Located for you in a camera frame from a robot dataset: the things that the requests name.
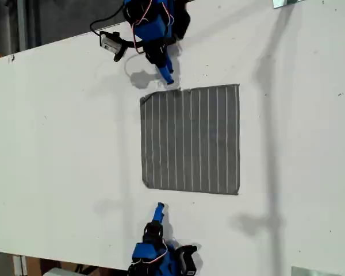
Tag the grey white-striped towel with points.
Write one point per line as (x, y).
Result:
(189, 138)

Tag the white plastic container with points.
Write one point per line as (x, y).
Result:
(60, 272)

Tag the white table leg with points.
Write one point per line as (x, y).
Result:
(19, 266)

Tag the black camera stalk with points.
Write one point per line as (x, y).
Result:
(132, 43)

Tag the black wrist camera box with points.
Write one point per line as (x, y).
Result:
(188, 261)
(110, 43)

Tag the grey metal post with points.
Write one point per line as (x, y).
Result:
(21, 26)

